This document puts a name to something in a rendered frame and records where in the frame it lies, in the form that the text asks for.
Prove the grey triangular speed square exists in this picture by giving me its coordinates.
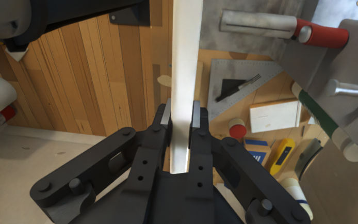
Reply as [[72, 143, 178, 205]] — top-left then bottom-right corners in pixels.
[[208, 58, 284, 123]]

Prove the dark metal bracket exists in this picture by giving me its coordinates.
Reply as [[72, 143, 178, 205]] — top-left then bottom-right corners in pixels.
[[108, 5, 151, 27]]

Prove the white notepad block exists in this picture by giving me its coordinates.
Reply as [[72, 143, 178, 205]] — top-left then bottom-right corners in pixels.
[[249, 98, 302, 134]]

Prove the red capped cylinder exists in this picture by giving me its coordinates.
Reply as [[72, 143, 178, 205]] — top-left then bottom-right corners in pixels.
[[227, 118, 248, 140]]

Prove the grey mitre saw body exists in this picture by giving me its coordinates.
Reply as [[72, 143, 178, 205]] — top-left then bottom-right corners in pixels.
[[198, 0, 358, 146]]

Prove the yellow tape measure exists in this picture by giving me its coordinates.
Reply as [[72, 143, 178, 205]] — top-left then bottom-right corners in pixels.
[[269, 138, 296, 177]]

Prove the black pencil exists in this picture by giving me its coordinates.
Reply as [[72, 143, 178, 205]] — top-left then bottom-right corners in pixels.
[[215, 73, 262, 103]]

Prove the dark grey curved guard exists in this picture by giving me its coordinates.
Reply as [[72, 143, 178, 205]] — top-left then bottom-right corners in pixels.
[[294, 137, 324, 181]]

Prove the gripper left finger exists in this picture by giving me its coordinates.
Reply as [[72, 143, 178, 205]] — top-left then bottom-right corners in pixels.
[[29, 98, 172, 217]]

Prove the white tube with blue ring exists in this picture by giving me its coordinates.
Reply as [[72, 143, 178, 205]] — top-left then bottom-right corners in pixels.
[[279, 177, 314, 221]]

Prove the blue and tan box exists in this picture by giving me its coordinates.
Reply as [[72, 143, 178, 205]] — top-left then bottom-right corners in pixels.
[[242, 137, 272, 169]]

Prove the grey handle with red grip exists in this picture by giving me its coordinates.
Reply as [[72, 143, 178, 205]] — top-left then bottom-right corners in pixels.
[[219, 9, 350, 49]]

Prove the green and white tube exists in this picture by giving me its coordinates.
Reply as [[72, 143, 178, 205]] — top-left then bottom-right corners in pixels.
[[291, 81, 358, 163]]

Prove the grey metal knob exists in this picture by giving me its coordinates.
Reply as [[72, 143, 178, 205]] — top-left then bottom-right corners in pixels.
[[324, 78, 358, 98]]

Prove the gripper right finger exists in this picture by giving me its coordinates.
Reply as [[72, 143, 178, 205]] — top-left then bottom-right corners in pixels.
[[188, 100, 312, 224]]

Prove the white baseboard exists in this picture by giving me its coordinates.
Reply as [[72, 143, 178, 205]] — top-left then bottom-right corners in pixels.
[[169, 0, 204, 174]]

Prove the white paper sheet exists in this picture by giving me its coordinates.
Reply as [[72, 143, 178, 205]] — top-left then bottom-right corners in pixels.
[[5, 46, 29, 63]]

